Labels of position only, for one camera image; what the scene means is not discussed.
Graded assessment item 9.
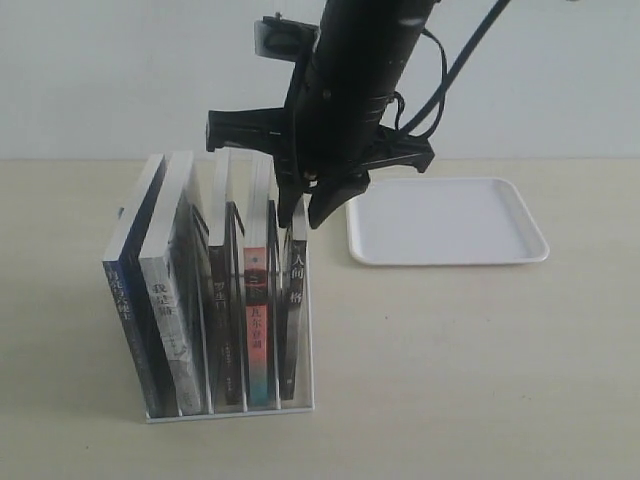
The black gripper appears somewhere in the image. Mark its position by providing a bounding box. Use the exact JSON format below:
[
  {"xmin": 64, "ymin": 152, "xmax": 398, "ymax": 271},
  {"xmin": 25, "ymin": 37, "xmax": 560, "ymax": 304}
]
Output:
[{"xmin": 205, "ymin": 49, "xmax": 434, "ymax": 229}]

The blue book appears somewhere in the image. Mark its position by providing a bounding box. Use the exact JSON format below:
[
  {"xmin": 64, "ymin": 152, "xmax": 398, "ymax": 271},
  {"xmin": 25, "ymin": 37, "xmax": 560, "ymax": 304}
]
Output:
[{"xmin": 102, "ymin": 154, "xmax": 175, "ymax": 419}]

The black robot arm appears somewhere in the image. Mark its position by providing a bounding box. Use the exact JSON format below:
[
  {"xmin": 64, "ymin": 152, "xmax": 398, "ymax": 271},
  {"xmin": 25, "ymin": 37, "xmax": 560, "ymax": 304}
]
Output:
[{"xmin": 206, "ymin": 0, "xmax": 434, "ymax": 228}]

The red teal book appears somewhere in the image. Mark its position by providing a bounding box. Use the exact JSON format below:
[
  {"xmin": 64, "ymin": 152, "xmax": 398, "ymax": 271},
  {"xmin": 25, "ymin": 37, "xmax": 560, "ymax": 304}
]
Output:
[{"xmin": 243, "ymin": 156, "xmax": 272, "ymax": 408}]

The black book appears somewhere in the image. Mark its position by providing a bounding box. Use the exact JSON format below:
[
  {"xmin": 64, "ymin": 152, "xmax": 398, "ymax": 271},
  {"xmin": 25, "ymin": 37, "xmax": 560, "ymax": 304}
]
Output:
[{"xmin": 280, "ymin": 199, "xmax": 307, "ymax": 400}]

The dark brown book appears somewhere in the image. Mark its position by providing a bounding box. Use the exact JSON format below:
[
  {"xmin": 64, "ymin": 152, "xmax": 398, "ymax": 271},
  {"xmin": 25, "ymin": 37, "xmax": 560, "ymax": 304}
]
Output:
[{"xmin": 208, "ymin": 151, "xmax": 241, "ymax": 405}]

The grey white book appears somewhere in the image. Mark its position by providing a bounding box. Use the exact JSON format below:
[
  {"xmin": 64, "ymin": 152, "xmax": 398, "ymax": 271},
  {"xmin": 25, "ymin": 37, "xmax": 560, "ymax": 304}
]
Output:
[{"xmin": 139, "ymin": 151, "xmax": 206, "ymax": 416}]

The clear acrylic book rack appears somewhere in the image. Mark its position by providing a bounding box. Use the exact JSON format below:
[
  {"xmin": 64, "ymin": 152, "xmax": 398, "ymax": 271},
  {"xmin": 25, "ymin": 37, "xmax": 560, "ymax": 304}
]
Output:
[{"xmin": 117, "ymin": 149, "xmax": 317, "ymax": 426}]

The white plastic tray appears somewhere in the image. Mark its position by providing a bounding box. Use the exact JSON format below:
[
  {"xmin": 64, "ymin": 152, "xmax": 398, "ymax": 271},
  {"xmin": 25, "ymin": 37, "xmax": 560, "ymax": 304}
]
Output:
[{"xmin": 346, "ymin": 177, "xmax": 550, "ymax": 267}]

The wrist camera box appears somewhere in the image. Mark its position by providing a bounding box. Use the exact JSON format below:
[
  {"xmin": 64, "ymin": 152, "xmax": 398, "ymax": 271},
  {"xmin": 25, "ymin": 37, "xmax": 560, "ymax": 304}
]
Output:
[{"xmin": 254, "ymin": 16, "xmax": 319, "ymax": 62}]

